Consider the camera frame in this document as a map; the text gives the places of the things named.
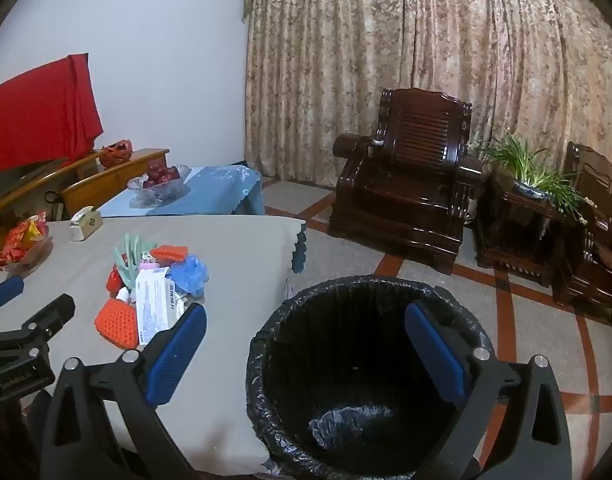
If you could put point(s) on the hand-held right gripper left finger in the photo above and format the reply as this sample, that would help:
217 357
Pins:
178 347

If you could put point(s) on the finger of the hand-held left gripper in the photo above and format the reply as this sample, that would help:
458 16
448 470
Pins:
50 316
3 292

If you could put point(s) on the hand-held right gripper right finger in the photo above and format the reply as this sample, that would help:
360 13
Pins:
436 355

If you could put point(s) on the white cardboard box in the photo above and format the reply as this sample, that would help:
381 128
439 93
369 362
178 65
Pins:
153 305

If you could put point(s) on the orange knitted pad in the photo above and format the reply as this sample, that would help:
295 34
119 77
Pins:
168 252
115 322

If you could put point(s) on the small red wrapper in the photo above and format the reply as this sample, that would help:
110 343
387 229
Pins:
113 280

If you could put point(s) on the white plastic bottle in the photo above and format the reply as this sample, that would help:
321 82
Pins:
123 294

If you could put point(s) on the blue bag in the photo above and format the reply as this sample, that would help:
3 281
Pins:
190 272

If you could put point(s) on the black lined trash bin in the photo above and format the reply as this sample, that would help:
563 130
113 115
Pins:
356 340

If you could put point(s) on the pink clip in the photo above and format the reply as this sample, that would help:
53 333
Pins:
146 262

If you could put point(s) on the clear glass dish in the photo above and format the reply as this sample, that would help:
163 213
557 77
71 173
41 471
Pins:
33 265

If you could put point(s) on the pile of red snack packets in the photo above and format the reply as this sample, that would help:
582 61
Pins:
20 240

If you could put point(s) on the beige tissue box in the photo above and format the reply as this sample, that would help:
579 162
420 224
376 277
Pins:
88 225

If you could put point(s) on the dark wooden side table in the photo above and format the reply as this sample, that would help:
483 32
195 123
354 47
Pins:
516 240

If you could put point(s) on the light wooden cabinet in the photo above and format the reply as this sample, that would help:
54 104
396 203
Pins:
110 177

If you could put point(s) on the glass fruit bowl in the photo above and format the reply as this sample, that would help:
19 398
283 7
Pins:
158 195

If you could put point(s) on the red apple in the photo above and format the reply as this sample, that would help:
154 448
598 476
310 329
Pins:
149 181
171 174
157 167

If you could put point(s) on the blue tablecloth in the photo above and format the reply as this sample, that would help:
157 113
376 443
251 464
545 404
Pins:
220 185

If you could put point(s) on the dark wooden armchair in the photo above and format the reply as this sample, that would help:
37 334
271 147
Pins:
596 270
401 185

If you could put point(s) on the red plastic bag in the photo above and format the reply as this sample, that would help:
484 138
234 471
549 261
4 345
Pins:
116 154

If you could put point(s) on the red cloth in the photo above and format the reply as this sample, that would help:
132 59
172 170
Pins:
35 110

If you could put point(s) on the potted green plant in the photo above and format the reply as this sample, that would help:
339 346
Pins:
526 165

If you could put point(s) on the beige patterned curtain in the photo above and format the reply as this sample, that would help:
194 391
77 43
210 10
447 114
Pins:
386 35

